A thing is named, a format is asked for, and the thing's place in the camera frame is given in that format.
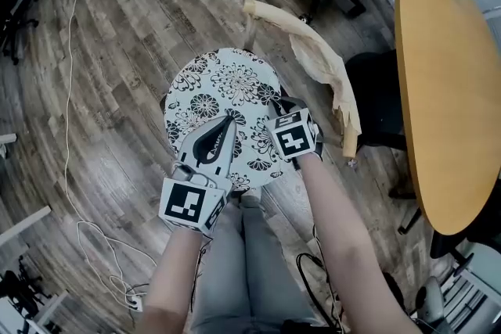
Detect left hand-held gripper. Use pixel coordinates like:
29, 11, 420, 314
158, 116, 238, 237

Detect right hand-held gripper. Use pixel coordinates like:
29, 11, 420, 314
265, 96, 325, 161

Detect light wooden chair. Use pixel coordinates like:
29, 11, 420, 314
242, 0, 362, 160

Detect person's right forearm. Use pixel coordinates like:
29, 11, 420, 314
297, 152, 422, 334

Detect person's left forearm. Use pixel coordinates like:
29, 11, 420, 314
135, 224, 204, 334

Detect person's light grey trousers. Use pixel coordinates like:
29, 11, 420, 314
189, 203, 326, 334

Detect round yellow wooden table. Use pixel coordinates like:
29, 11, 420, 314
344, 0, 501, 236

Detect white power strip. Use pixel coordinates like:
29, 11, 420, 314
127, 293, 144, 313

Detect white-legged desk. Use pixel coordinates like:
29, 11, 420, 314
0, 132, 52, 247

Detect black round grey-rimmed device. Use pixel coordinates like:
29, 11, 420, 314
414, 275, 447, 325

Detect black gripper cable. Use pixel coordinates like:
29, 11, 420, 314
189, 236, 211, 314
295, 224, 348, 334

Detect long white cable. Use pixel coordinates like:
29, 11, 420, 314
64, 0, 157, 312

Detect white desk frame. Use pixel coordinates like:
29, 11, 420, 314
27, 293, 70, 334

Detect white wire rack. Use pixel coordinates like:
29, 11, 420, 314
438, 252, 501, 334

